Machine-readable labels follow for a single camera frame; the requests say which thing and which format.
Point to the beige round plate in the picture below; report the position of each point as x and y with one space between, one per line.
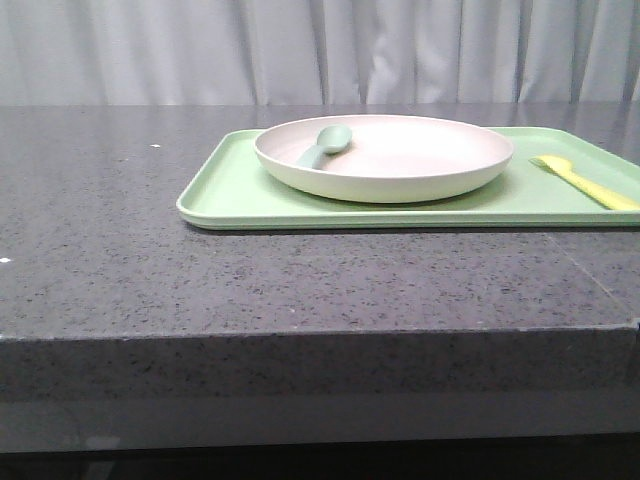
390 158

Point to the yellow plastic fork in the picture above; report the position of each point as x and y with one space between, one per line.
563 168

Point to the light green tray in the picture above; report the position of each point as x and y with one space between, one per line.
232 191

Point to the mint green plastic spoon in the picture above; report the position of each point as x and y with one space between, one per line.
331 140

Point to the white pleated curtain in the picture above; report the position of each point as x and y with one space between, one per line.
63 53

